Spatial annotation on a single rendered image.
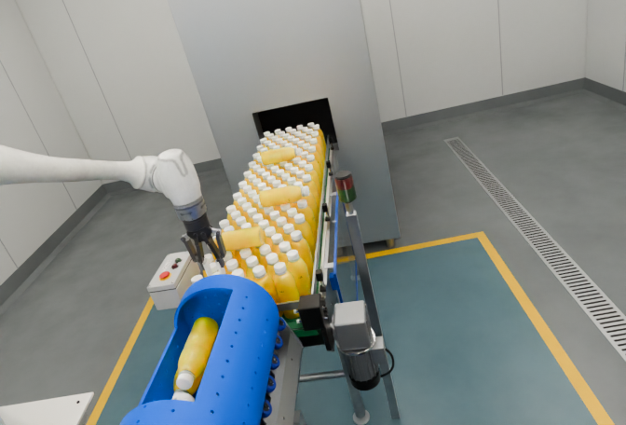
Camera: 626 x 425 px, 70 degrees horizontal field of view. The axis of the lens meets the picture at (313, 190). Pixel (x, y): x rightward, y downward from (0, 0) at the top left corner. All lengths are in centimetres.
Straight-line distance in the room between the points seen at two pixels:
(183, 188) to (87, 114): 480
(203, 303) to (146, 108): 461
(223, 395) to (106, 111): 520
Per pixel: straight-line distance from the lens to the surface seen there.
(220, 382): 102
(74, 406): 150
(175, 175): 133
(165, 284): 160
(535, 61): 593
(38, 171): 122
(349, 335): 158
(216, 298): 132
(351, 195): 159
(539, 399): 243
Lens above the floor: 189
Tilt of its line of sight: 25 degrees down
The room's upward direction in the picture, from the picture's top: 14 degrees counter-clockwise
